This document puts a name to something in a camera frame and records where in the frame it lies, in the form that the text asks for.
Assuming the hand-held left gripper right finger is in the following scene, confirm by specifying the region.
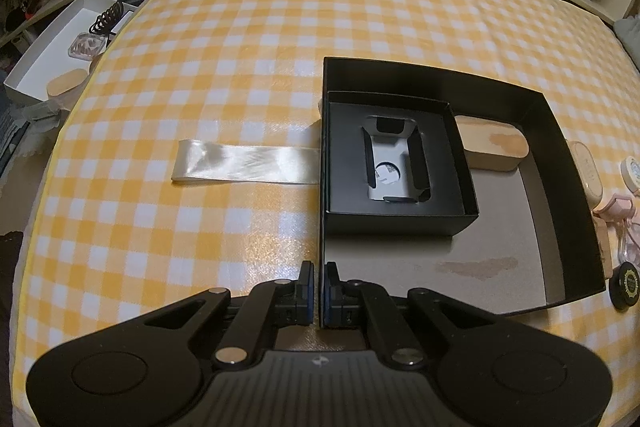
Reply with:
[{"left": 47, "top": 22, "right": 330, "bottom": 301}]
[{"left": 322, "top": 261, "right": 502, "bottom": 368}]

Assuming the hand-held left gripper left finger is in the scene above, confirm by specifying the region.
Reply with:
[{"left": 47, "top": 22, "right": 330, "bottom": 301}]
[{"left": 144, "top": 260, "right": 317, "bottom": 368}]

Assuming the small black box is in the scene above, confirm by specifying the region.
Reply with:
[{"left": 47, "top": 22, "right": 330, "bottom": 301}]
[{"left": 322, "top": 90, "right": 480, "bottom": 238}]

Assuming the large black box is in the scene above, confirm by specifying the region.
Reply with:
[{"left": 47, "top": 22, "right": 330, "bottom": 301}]
[{"left": 320, "top": 56, "right": 607, "bottom": 317}]

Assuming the round white tin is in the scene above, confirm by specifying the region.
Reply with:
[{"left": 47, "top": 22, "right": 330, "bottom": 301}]
[{"left": 620, "top": 157, "right": 640, "bottom": 188}]

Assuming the white satin ribbon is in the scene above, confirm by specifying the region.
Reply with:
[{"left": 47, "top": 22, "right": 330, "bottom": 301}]
[{"left": 171, "top": 138, "right": 323, "bottom": 185}]

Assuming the black cardboard insert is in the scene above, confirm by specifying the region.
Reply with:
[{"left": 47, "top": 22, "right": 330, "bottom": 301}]
[{"left": 361, "top": 114, "right": 432, "bottom": 204}]

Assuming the oval wooden box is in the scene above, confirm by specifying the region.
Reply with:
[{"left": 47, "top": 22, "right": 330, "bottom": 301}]
[
  {"left": 46, "top": 70, "right": 88, "bottom": 99},
  {"left": 454, "top": 114, "right": 531, "bottom": 170}
]

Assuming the yellow white checked tablecloth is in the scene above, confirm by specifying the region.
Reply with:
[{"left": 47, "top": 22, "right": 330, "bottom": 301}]
[{"left": 10, "top": 0, "right": 640, "bottom": 414}]

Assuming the cream oval case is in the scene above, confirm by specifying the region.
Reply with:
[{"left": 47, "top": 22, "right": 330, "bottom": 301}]
[{"left": 565, "top": 141, "right": 603, "bottom": 208}]

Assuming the clear plastic case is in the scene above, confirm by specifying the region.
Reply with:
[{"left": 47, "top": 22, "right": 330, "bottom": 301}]
[{"left": 67, "top": 33, "right": 107, "bottom": 60}]

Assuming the white open cardboard box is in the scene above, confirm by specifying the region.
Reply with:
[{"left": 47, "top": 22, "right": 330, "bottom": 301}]
[{"left": 4, "top": 0, "right": 138, "bottom": 108}]

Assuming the grey cloth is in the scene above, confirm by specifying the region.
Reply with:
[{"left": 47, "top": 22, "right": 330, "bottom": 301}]
[{"left": 612, "top": 14, "right": 640, "bottom": 73}]

